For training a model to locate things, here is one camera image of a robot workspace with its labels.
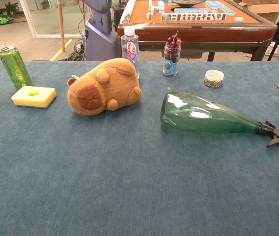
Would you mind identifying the blue table cloth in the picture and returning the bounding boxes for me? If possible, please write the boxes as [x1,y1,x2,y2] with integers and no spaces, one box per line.
[0,60,279,236]

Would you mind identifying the brown mahjong table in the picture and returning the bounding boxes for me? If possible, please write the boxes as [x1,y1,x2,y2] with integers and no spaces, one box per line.
[117,0,278,62]

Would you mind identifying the potted green plants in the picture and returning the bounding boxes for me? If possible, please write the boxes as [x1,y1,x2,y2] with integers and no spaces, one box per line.
[0,1,20,17]

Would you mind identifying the cardboard box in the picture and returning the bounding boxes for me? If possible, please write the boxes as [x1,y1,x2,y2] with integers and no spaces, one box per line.
[237,0,279,24]

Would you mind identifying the jar with dark contents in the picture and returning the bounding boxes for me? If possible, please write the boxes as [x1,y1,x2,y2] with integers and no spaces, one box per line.
[162,30,182,78]

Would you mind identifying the green drink can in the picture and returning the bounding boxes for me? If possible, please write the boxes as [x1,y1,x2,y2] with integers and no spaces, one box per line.
[0,44,34,90]

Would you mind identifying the yellow sponge with hole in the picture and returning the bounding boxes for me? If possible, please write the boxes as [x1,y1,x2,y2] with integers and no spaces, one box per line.
[11,86,57,109]

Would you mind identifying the brown capybara plush toy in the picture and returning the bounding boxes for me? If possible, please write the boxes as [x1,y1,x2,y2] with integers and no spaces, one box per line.
[66,58,143,117]

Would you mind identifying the row of face-up mahjong tiles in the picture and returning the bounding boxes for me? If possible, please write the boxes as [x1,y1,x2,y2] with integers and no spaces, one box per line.
[161,12,228,22]

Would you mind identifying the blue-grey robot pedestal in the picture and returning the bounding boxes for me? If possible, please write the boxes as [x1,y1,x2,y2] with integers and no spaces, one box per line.
[82,0,122,61]

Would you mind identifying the wooden pole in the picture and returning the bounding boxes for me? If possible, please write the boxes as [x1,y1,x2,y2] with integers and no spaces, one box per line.
[57,0,66,52]

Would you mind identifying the clear plastic water bottle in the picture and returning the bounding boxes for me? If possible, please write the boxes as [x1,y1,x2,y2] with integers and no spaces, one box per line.
[121,26,140,79]

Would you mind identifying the green transparent spray bottle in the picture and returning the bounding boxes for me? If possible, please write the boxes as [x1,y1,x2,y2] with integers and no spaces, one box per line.
[160,91,279,150]

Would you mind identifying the black floor cable bundle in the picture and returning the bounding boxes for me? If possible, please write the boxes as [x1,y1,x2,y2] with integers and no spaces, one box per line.
[65,40,86,61]

